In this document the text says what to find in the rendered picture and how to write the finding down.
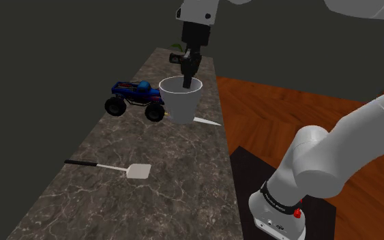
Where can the dark robot stand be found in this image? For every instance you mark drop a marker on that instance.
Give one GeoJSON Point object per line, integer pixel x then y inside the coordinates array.
{"type": "Point", "coordinates": [250, 172]}

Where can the blue toy monster truck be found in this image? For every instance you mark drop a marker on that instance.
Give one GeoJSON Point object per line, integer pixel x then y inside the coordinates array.
{"type": "Point", "coordinates": [138, 93]}

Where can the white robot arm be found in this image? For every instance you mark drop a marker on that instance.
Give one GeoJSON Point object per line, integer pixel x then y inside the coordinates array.
{"type": "Point", "coordinates": [314, 166]}

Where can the small black box-shaped object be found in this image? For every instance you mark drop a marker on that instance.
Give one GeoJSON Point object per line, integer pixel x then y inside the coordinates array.
{"type": "Point", "coordinates": [175, 58]}

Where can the white blade knife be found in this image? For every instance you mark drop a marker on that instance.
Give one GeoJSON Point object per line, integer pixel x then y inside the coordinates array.
{"type": "Point", "coordinates": [208, 121]}

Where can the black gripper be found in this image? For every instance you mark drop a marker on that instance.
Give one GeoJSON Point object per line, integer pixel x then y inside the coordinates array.
{"type": "Point", "coordinates": [195, 33]}

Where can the white cup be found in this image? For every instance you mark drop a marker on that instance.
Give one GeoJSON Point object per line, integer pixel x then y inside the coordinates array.
{"type": "Point", "coordinates": [181, 104]}

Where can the green leafy plant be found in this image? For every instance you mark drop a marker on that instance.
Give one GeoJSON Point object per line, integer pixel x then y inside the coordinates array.
{"type": "Point", "coordinates": [177, 47]}

